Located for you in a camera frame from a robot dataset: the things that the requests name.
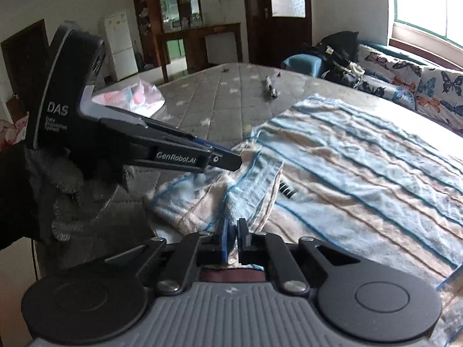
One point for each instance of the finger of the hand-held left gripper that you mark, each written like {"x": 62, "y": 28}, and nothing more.
{"x": 188, "y": 138}
{"x": 217, "y": 161}

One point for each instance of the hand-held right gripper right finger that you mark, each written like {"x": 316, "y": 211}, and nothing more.
{"x": 243, "y": 238}

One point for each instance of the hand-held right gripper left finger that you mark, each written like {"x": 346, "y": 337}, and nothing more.
{"x": 224, "y": 240}

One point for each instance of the blue beige striped garment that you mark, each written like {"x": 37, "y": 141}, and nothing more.
{"x": 343, "y": 173}

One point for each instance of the person's left hand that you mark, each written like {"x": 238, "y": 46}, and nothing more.
{"x": 58, "y": 195}

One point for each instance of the red floral fabric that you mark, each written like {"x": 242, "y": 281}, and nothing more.
{"x": 12, "y": 130}

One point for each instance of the pink white plastic bag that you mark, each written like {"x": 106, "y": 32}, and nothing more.
{"x": 137, "y": 97}

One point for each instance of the dark wooden wardrobe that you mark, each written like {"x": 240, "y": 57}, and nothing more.
{"x": 25, "y": 50}

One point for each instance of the white refrigerator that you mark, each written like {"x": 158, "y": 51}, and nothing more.
{"x": 121, "y": 43}

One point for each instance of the wooden desk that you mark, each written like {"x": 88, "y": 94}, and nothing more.
{"x": 195, "y": 43}

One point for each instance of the wooden shelf cabinet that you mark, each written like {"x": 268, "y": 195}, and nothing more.
{"x": 170, "y": 11}

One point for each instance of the blue sofa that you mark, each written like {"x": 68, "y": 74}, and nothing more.
{"x": 302, "y": 64}

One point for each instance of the dark wooden glass door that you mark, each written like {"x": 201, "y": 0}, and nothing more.
{"x": 278, "y": 25}

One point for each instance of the black bag on sofa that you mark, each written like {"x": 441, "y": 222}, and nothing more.
{"x": 343, "y": 72}

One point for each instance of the butterfly print blanket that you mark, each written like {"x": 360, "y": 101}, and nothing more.
{"x": 423, "y": 83}

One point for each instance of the large window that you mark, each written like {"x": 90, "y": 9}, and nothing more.
{"x": 430, "y": 3}

